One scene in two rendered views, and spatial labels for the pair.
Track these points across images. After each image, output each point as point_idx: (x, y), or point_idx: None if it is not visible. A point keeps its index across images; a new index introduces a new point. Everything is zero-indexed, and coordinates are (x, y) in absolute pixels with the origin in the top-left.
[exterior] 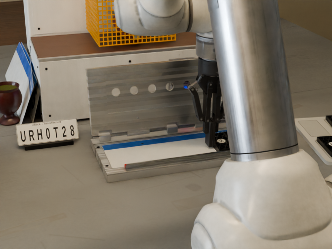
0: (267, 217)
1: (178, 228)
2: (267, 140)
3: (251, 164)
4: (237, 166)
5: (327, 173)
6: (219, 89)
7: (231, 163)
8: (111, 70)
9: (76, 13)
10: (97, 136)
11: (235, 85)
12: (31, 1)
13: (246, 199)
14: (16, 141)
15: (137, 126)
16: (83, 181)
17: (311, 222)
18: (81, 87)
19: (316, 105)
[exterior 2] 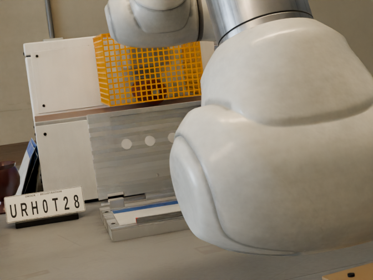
0: (268, 93)
1: (200, 268)
2: (260, 0)
3: (240, 34)
4: (222, 45)
5: None
6: None
7: (216, 48)
8: (118, 115)
9: (87, 84)
10: (106, 201)
11: None
12: (33, 73)
13: (235, 77)
14: (8, 223)
15: (157, 186)
16: (81, 244)
17: (339, 98)
18: (91, 156)
19: None
